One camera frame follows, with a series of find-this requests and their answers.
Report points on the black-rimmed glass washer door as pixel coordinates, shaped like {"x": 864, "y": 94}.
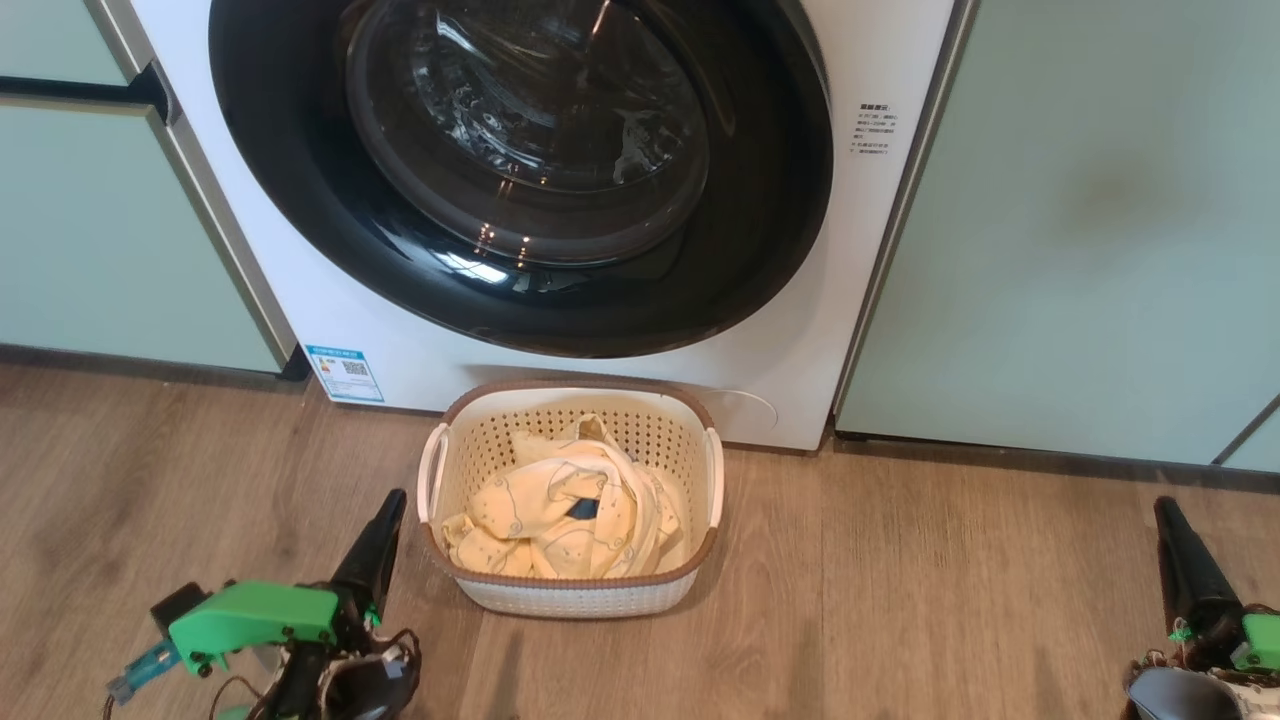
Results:
{"x": 760, "y": 200}

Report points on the blue energy label sticker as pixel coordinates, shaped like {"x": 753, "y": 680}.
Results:
{"x": 344, "y": 374}

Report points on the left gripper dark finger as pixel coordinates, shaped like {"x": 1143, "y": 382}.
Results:
{"x": 370, "y": 570}

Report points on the printed text instruction sticker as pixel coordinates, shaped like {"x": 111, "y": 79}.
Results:
{"x": 875, "y": 130}

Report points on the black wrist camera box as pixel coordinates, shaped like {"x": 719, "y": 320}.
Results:
{"x": 178, "y": 608}

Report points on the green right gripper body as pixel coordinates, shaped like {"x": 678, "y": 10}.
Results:
{"x": 1262, "y": 640}

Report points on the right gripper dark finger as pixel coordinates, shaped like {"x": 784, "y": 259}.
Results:
{"x": 1195, "y": 590}

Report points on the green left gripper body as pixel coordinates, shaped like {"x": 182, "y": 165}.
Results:
{"x": 260, "y": 615}

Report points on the pale yellow baby garment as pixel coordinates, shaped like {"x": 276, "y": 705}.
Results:
{"x": 540, "y": 510}

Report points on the pale green cabinet door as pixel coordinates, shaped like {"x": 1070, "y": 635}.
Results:
{"x": 110, "y": 240}
{"x": 1080, "y": 250}
{"x": 50, "y": 40}

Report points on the cream perforated laundry basket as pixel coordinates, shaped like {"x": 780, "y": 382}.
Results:
{"x": 580, "y": 598}

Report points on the white front-load washing machine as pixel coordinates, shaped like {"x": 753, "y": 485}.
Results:
{"x": 300, "y": 300}

